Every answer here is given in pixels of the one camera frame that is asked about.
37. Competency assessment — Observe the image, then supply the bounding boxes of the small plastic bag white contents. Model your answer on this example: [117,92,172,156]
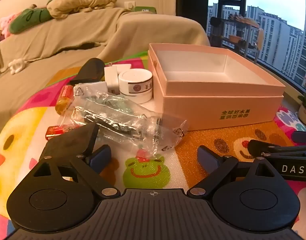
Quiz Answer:
[73,81,109,98]

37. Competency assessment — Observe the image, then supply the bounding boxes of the colourful cartoon play mat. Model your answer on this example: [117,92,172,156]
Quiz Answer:
[0,51,306,240]

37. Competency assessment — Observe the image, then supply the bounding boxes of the black hair dryer nozzle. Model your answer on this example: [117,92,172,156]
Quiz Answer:
[69,58,105,87]

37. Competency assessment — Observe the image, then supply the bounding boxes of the beige sofa cover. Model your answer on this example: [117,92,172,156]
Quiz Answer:
[0,6,211,78]

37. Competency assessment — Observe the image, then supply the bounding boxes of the pink cardboard box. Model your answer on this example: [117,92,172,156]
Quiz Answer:
[147,43,286,132]

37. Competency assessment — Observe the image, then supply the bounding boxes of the beige bundled blanket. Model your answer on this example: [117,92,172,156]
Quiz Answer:
[46,0,118,20]

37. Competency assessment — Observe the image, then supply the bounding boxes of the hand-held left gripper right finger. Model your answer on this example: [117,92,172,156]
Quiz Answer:
[189,145,284,198]

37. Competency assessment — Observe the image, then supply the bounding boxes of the white round jar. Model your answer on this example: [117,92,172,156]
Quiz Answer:
[118,69,153,104]

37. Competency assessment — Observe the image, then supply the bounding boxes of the amber liquid bottle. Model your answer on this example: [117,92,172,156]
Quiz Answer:
[55,96,75,117]

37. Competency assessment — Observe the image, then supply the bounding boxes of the green plush toy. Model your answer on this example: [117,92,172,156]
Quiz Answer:
[10,0,68,35]

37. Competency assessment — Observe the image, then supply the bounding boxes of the clear plastic bag of parts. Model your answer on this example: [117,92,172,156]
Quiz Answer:
[71,92,189,157]

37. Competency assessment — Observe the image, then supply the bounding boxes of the white fluffy toy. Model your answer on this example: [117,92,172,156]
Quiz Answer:
[8,58,27,75]

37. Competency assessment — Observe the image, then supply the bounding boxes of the black balcony rack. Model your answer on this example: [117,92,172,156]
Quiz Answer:
[209,0,262,63]

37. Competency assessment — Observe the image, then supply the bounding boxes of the pink plush toy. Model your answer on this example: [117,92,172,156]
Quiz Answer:
[0,14,17,37]

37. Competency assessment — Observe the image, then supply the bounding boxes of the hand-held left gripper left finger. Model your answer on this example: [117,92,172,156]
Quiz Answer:
[33,145,121,198]

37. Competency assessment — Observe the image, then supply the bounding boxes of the green box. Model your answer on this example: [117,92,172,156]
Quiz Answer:
[134,5,157,13]

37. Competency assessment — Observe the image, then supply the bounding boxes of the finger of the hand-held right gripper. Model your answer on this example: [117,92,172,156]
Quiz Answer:
[247,139,306,157]
[291,131,306,145]

